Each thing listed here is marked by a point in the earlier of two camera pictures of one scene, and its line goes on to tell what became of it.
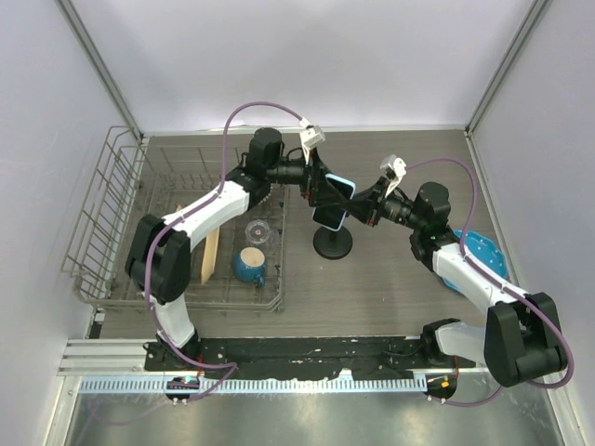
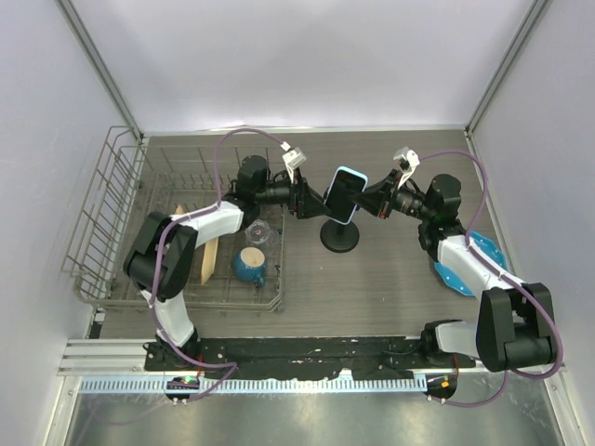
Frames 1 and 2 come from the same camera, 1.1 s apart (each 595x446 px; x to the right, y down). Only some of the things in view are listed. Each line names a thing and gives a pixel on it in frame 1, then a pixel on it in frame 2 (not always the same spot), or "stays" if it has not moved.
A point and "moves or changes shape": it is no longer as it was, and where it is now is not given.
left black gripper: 315,188 -> 304,202
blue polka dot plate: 485,250 stays
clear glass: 258,232 stays
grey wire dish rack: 241,266 stays
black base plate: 360,356 stays
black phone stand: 331,243 moves or changes shape
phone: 333,218 moves or changes shape
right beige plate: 209,255 stays
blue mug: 249,264 stays
